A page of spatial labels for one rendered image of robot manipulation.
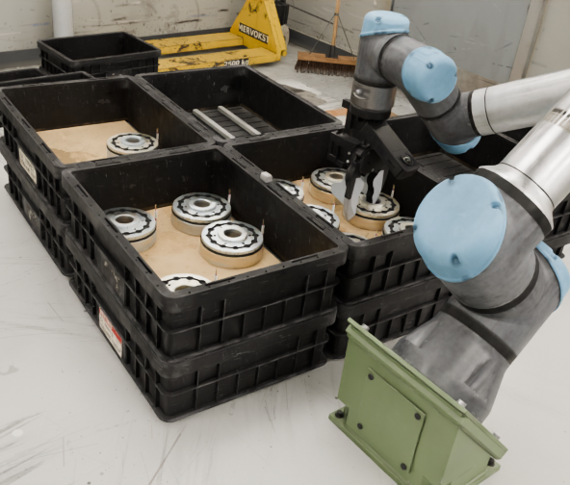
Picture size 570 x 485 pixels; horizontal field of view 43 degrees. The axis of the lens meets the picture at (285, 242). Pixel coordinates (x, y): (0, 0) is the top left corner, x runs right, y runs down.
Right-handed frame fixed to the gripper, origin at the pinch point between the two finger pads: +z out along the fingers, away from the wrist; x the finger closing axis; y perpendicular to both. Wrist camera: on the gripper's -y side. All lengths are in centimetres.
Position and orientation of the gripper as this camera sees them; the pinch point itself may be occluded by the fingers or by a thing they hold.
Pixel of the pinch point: (360, 212)
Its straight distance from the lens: 132.4
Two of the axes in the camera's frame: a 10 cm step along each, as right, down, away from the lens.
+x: -7.5, 2.7, -6.1
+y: -6.6, -4.5, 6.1
